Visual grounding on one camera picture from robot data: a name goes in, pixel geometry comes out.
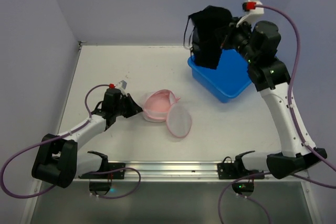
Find pink bra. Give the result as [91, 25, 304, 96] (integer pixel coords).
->
[143, 90, 171, 113]

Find white mesh laundry bag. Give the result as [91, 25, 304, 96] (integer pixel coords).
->
[141, 89, 192, 138]

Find black bra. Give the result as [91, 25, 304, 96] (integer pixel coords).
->
[187, 5, 233, 69]

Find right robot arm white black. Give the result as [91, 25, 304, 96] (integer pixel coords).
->
[222, 17, 327, 179]

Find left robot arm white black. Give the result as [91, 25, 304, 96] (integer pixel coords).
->
[31, 88, 143, 188]

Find blue plastic tub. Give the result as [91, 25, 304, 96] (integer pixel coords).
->
[187, 50, 251, 103]

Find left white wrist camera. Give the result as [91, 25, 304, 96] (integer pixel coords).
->
[115, 80, 127, 95]

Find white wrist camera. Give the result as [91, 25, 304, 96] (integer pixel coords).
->
[115, 80, 127, 95]
[236, 0, 264, 27]

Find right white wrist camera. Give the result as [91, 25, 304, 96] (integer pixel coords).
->
[236, 0, 264, 27]

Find aluminium mounting rail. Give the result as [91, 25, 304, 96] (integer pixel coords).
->
[35, 160, 310, 183]

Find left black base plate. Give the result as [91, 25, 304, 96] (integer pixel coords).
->
[78, 162, 126, 180]

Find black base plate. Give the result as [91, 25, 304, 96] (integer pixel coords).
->
[217, 156, 239, 180]
[78, 162, 126, 180]

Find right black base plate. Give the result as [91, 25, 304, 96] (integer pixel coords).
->
[217, 156, 239, 180]

